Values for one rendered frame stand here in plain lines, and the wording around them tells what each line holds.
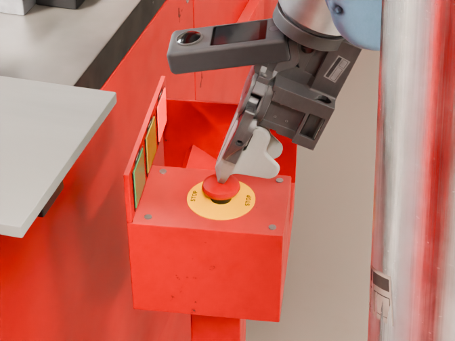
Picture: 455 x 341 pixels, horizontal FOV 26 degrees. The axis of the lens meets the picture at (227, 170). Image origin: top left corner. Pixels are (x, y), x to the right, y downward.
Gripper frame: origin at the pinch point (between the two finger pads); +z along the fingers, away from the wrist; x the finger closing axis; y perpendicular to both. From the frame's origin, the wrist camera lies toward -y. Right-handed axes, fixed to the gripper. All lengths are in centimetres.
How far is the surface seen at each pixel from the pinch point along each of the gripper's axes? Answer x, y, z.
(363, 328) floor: 63, 47, 70
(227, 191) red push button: -1.5, 1.6, 1.1
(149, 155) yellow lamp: 3.3, -7.0, 4.0
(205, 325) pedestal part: 1.5, 6.5, 23.1
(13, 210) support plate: -32.2, -15.1, -14.2
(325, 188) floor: 110, 38, 74
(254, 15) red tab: 78, 3, 22
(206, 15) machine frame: 55, -5, 13
